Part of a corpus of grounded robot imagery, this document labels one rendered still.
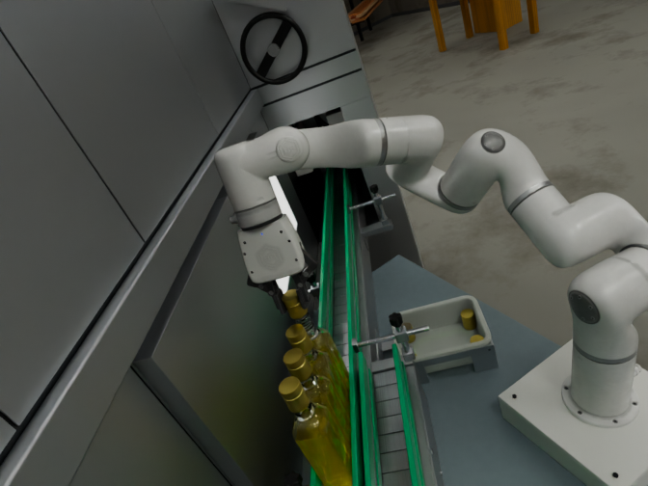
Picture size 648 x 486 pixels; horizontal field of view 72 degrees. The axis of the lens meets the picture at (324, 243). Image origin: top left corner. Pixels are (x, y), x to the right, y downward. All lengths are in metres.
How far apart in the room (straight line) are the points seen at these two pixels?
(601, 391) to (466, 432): 0.29
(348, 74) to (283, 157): 0.90
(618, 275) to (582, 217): 0.10
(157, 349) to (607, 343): 0.68
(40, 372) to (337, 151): 0.56
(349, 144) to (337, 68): 0.79
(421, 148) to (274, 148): 0.26
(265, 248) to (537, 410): 0.61
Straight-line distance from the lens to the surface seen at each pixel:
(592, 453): 0.97
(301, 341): 0.78
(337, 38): 1.56
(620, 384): 0.94
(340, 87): 1.59
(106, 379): 0.57
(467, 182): 0.84
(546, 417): 1.00
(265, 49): 1.58
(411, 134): 0.81
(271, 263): 0.76
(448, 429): 1.08
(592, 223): 0.83
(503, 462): 1.03
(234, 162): 0.72
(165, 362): 0.65
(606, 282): 0.79
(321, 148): 0.84
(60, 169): 0.65
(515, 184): 0.83
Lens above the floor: 1.64
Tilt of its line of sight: 30 degrees down
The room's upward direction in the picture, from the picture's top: 23 degrees counter-clockwise
